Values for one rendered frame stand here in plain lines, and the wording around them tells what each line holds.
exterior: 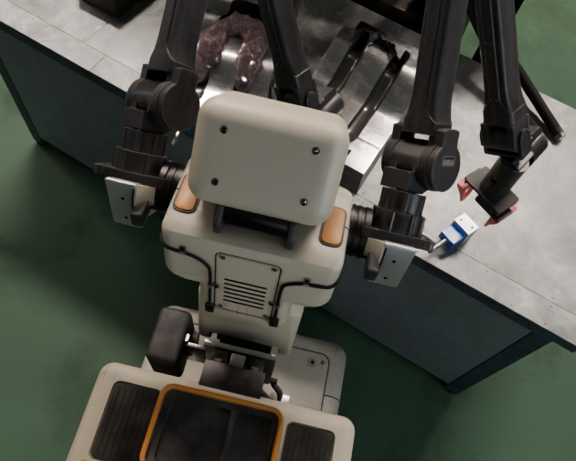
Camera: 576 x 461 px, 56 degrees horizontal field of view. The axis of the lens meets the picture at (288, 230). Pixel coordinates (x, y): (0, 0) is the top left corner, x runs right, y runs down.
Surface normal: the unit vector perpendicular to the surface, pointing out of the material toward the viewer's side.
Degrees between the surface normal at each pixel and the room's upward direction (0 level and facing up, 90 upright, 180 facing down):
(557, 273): 0
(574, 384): 0
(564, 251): 0
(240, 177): 48
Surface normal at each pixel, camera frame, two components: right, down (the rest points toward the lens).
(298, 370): 0.10, -0.47
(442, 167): 0.65, 0.26
